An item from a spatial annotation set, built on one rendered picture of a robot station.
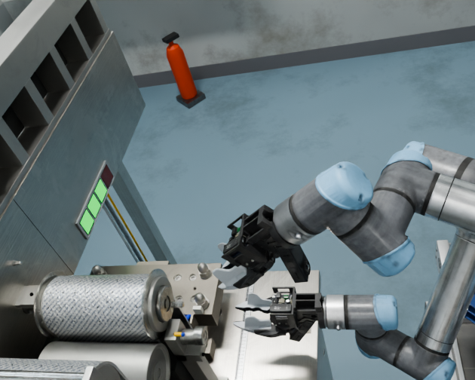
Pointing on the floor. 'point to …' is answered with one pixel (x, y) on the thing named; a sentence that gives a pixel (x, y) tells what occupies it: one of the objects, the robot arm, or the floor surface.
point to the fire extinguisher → (182, 73)
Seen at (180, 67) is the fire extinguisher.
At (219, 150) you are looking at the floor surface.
